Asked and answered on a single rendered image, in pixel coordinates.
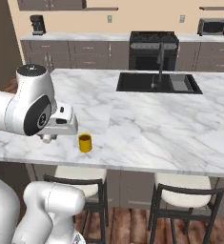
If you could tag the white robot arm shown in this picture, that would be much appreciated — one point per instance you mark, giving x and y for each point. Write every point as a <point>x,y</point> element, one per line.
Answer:
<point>18,108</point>

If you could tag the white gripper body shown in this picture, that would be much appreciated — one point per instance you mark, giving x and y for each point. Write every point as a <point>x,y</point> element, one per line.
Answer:
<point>67,127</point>

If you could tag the black sink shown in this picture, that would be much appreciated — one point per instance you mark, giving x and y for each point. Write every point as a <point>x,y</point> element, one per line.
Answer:
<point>142,83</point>

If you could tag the brown wall shelf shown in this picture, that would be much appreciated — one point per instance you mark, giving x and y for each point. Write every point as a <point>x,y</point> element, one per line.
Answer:
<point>102,9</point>
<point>216,8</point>

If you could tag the grey wall cupboard run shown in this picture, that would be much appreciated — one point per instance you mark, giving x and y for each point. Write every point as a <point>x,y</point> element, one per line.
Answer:
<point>50,4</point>

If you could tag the grey base cupboard run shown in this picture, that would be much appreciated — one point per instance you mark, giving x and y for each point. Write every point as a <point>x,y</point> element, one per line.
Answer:
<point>208,55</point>
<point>78,54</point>

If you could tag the grey microwave oven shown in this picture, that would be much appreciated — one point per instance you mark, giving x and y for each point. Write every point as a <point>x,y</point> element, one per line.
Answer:
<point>213,27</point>

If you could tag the black coffee machine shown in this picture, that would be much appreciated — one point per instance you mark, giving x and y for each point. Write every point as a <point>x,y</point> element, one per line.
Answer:
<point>37,24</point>

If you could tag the dark grey tap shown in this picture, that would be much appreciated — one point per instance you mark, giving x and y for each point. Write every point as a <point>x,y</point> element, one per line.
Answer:
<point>160,63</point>

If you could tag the white marshmallow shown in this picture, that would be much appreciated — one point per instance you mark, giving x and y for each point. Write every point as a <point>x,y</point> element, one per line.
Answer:
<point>46,138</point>

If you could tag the black oven with hob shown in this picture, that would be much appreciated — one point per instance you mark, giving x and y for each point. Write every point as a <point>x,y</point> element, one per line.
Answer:
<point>153,47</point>

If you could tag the black stool with white cushion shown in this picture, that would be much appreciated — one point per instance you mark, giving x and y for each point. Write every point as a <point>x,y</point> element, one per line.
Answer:
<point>183,193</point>
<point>91,190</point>

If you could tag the yellow cup of hot chocolate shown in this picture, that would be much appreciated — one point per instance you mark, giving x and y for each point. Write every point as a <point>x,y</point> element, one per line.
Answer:
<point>85,144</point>

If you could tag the grey wall socket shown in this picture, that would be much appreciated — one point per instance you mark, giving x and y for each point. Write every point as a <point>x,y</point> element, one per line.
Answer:
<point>109,19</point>
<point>182,18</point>

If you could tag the grey island cupboard run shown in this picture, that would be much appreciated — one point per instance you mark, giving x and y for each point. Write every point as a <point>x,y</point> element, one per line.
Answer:
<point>129,187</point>

